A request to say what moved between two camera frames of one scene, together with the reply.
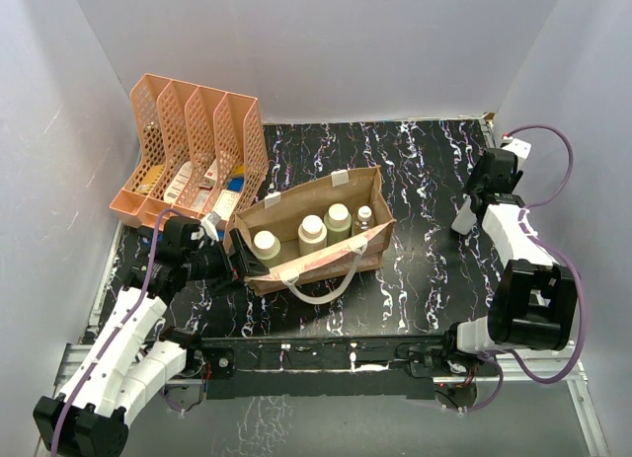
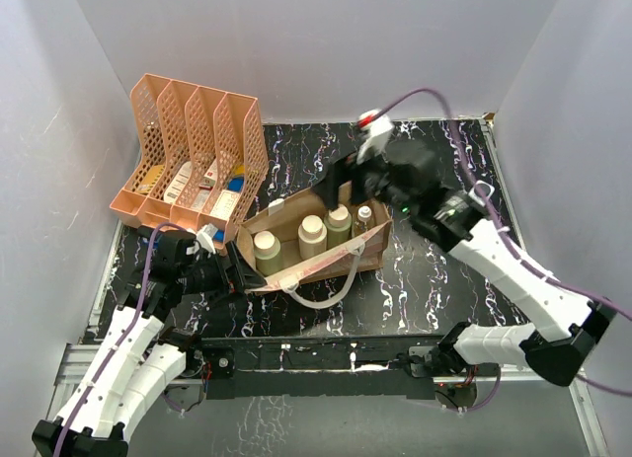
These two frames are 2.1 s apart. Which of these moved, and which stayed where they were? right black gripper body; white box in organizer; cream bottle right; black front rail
Moved: right black gripper body
Stayed: white box in organizer; black front rail; cream bottle right
